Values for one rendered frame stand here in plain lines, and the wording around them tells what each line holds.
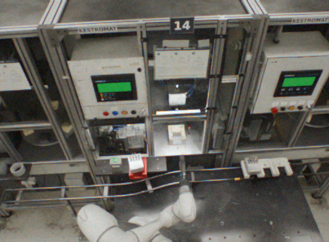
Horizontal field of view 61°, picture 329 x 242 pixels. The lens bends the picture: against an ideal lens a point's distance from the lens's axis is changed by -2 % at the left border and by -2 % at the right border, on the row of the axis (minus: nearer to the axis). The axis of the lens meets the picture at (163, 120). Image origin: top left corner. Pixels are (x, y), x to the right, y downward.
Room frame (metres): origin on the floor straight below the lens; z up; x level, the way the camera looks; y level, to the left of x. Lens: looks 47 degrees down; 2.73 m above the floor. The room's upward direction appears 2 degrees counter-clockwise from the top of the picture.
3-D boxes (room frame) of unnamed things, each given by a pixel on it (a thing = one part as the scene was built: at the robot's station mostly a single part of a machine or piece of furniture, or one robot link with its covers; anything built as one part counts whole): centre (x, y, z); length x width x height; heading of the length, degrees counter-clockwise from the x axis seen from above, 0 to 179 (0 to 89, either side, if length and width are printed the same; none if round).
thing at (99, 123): (1.28, 0.31, 1.37); 0.36 x 0.04 x 0.04; 92
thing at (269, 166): (1.21, -0.78, 0.84); 0.36 x 0.14 x 0.10; 92
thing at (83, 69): (1.42, 0.31, 1.60); 0.42 x 0.29 x 0.46; 92
